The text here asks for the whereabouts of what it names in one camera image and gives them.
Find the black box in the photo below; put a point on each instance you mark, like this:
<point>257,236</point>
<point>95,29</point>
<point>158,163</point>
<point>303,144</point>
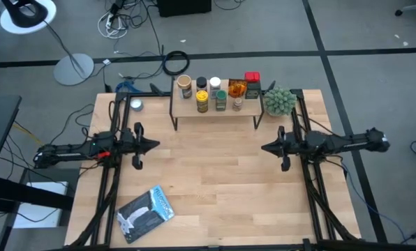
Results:
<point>183,7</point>

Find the office chair base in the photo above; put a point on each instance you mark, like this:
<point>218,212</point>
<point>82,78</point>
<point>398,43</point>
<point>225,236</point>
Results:
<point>414,7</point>

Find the Yellowstone book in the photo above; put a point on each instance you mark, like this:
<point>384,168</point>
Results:
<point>143,216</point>

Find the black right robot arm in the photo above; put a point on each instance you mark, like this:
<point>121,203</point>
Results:
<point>344,143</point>

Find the wide tan-lid jar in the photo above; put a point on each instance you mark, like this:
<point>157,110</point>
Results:
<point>184,82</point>

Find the small silver round tin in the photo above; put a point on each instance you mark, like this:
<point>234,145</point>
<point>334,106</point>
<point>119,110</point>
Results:
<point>137,104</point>

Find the small clear spice jar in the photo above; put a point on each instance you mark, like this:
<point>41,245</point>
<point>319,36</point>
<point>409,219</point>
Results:
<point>237,104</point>

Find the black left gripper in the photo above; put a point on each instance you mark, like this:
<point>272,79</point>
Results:
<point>127,143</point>

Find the potted green cactus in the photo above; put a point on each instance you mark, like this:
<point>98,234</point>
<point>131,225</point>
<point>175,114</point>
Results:
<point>280,101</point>

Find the orange spice pouch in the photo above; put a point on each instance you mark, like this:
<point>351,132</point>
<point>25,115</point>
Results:
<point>237,89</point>

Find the red-lid patterned spice tin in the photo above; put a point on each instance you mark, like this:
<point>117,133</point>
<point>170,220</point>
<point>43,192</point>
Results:
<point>252,76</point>

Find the floor lamp with round base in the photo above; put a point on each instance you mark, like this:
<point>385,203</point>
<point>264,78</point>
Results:
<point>73,69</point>

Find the black aluminium table frame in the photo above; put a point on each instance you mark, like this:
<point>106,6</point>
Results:
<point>114,195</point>

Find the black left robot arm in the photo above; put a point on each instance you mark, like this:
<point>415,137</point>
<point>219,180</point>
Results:
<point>72,149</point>

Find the yellow-lid spice jar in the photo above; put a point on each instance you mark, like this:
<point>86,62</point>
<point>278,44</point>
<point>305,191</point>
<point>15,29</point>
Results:
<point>202,97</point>

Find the white power strip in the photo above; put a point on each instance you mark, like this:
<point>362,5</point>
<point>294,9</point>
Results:
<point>109,21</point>

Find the wooden shelf riser black legs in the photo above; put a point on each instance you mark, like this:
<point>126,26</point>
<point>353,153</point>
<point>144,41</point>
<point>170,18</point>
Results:
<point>185,108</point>

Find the white box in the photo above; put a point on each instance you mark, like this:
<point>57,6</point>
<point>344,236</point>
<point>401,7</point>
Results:
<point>37,212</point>

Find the green-lid spice jar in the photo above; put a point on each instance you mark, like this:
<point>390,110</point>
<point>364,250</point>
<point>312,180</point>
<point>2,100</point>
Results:
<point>221,97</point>

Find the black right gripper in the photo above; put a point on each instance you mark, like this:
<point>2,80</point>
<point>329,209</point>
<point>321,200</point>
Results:
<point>293,143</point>

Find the white-lid spice jar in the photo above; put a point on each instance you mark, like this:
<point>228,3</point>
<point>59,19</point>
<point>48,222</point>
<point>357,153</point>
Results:
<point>215,83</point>

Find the black-lid spice jar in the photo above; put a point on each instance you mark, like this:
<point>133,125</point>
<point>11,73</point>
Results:
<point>201,83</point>

